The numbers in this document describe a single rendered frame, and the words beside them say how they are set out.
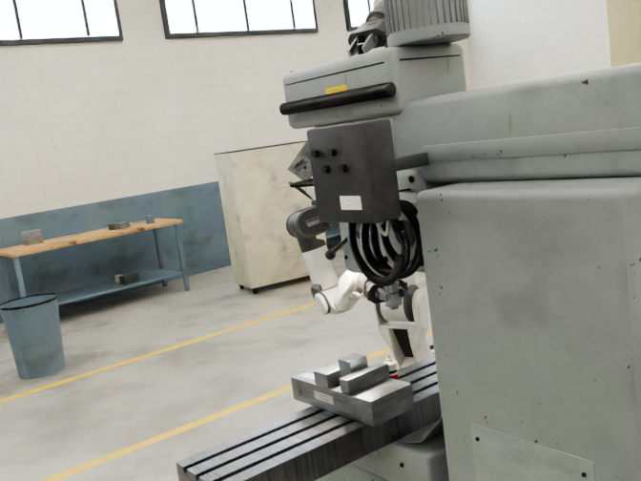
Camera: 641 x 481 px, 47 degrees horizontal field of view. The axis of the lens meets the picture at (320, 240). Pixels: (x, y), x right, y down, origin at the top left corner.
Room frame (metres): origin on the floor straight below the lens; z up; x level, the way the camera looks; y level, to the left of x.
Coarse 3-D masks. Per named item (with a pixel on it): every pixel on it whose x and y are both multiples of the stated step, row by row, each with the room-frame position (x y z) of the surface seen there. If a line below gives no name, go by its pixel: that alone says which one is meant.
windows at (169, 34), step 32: (0, 0) 8.73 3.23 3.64; (32, 0) 8.94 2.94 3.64; (64, 0) 9.16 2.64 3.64; (96, 0) 9.39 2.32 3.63; (160, 0) 9.91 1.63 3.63; (192, 0) 10.14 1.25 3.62; (224, 0) 10.45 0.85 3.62; (256, 0) 10.75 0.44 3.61; (288, 0) 11.08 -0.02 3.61; (352, 0) 11.79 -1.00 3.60; (0, 32) 8.69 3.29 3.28; (32, 32) 8.90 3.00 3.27; (64, 32) 9.11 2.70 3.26; (96, 32) 9.35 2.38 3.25; (192, 32) 10.12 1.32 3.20; (224, 32) 10.42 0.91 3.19; (256, 32) 10.72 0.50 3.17; (288, 32) 11.04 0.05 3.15
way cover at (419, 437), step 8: (432, 424) 1.91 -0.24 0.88; (440, 424) 1.72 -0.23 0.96; (416, 432) 1.87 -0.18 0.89; (424, 432) 1.84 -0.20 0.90; (432, 432) 1.75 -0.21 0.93; (440, 432) 1.80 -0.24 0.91; (400, 440) 1.83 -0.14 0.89; (408, 440) 1.81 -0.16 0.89; (416, 440) 1.78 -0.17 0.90; (424, 440) 1.76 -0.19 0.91
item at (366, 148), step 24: (384, 120) 1.53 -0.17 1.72; (312, 144) 1.63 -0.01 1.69; (336, 144) 1.56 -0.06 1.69; (360, 144) 1.50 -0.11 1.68; (384, 144) 1.52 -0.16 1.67; (312, 168) 1.64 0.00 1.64; (336, 168) 1.57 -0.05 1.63; (360, 168) 1.51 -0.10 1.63; (384, 168) 1.51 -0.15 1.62; (336, 192) 1.58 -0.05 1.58; (360, 192) 1.52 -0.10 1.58; (384, 192) 1.51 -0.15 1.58; (336, 216) 1.59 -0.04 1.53; (360, 216) 1.53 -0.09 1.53; (384, 216) 1.51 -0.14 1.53
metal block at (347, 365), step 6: (354, 354) 1.95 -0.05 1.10; (360, 354) 1.94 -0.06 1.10; (342, 360) 1.91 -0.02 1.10; (348, 360) 1.91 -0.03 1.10; (354, 360) 1.90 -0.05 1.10; (360, 360) 1.91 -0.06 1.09; (366, 360) 1.92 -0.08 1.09; (342, 366) 1.92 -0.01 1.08; (348, 366) 1.90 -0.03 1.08; (354, 366) 1.90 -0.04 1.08; (360, 366) 1.91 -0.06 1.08; (366, 366) 1.92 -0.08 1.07; (342, 372) 1.92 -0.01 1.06; (348, 372) 1.90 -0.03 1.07
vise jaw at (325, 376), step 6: (324, 366) 1.97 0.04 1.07; (330, 366) 1.96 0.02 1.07; (336, 366) 1.96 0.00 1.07; (318, 372) 1.93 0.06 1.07; (324, 372) 1.92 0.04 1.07; (330, 372) 1.92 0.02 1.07; (336, 372) 1.92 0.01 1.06; (318, 378) 1.94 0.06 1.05; (324, 378) 1.91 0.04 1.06; (330, 378) 1.91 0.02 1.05; (336, 378) 1.92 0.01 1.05; (318, 384) 1.94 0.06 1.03; (324, 384) 1.91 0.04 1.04; (330, 384) 1.91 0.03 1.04; (336, 384) 1.92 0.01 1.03
